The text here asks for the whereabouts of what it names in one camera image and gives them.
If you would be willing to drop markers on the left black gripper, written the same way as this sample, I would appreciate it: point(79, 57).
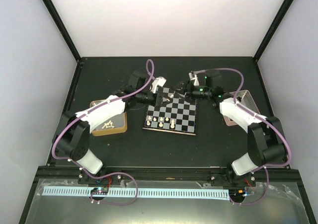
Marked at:
point(159, 96)

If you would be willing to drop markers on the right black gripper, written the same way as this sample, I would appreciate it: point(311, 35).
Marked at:
point(185, 89)

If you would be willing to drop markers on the black and white chessboard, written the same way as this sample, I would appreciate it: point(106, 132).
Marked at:
point(183, 112)

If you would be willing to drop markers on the white chess piece front row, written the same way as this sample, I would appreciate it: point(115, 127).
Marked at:
point(172, 126)

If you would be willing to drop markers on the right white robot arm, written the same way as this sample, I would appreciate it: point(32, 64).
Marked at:
point(266, 143)

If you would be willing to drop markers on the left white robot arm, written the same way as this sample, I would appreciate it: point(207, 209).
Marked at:
point(71, 139)

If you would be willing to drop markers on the white pieces in tin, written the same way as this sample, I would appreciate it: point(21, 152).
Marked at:
point(108, 125)

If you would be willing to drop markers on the right circuit board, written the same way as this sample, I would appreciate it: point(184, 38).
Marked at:
point(241, 192)

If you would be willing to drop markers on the circuit board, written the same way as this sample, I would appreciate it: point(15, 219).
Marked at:
point(99, 191)
point(241, 192)

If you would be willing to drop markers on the left circuit board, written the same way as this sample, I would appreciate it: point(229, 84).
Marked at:
point(99, 191)

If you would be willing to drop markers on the gold tin tray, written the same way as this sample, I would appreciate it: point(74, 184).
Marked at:
point(108, 119)

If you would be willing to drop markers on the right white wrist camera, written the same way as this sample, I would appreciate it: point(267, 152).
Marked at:
point(194, 78)

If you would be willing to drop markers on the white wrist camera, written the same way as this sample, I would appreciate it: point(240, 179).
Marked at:
point(194, 78)
point(159, 81)

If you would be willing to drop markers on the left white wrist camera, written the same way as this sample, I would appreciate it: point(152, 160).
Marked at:
point(159, 81)

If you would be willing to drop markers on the light blue slotted cable duct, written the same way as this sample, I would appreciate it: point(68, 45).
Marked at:
point(168, 193)

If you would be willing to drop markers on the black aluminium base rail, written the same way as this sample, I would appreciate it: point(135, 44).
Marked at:
point(215, 176)

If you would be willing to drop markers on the right black frame post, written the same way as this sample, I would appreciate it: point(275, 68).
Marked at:
point(283, 9)

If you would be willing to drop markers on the black frame post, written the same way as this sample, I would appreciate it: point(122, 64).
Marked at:
point(61, 28)
point(283, 9)

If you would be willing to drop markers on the left black frame post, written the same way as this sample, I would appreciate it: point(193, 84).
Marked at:
point(61, 28)

